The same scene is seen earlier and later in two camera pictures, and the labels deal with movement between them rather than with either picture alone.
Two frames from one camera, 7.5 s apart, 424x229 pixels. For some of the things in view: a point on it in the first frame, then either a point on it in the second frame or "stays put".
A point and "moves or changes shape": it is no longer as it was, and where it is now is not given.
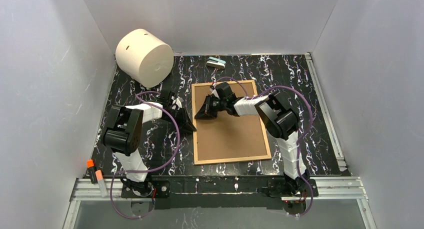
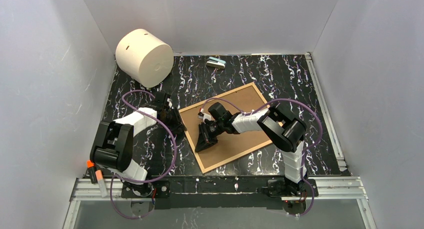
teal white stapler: [216, 62] stays put
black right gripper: [214, 104] → [209, 131]
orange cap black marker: [90, 165] stays put
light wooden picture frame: [196, 162] moves or changes shape
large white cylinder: [144, 57] stays put
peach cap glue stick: [101, 182] stays put
